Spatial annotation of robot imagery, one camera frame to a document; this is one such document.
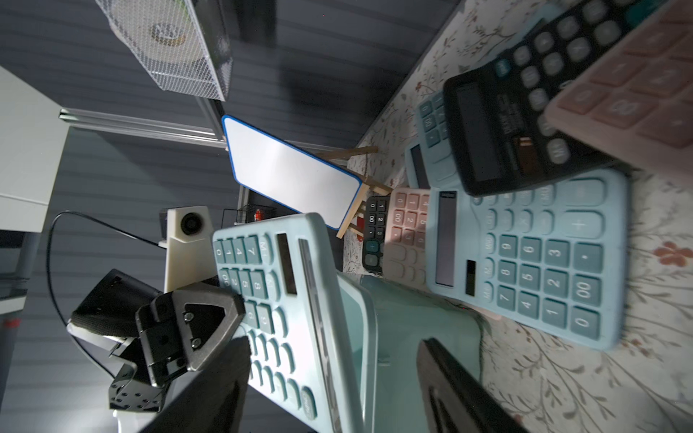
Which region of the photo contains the black calculator back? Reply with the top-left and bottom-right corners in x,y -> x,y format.
443,0 -> 662,197

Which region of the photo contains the blue framed whiteboard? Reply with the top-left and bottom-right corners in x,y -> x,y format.
222,115 -> 363,229

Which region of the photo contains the black calculator left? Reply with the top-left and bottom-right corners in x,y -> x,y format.
362,195 -> 390,275

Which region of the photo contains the black wire wall basket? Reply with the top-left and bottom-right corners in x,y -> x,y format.
221,203 -> 276,228

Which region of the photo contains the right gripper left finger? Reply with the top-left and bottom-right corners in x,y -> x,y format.
143,337 -> 251,432

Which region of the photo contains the black calculator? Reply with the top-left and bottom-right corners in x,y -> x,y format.
443,0 -> 662,197
362,195 -> 390,275

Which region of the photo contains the white mesh wall basket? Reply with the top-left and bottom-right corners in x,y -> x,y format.
97,0 -> 233,101

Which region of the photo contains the white tape roll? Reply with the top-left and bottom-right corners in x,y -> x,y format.
109,0 -> 204,63

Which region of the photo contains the mint green storage box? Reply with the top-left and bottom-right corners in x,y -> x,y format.
335,270 -> 485,433

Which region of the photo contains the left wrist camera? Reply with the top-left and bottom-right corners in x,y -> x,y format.
159,206 -> 217,293

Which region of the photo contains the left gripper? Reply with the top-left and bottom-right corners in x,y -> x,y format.
135,281 -> 245,387

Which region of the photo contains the small pink calculator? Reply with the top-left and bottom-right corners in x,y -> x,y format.
382,188 -> 431,292

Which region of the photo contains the pink calculator middle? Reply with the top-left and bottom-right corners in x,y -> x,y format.
545,1 -> 692,188

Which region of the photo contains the teal calculator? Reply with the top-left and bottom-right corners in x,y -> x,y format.
404,90 -> 462,189
425,169 -> 630,350
212,213 -> 377,432

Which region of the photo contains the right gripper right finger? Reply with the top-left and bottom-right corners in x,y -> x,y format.
416,338 -> 526,433

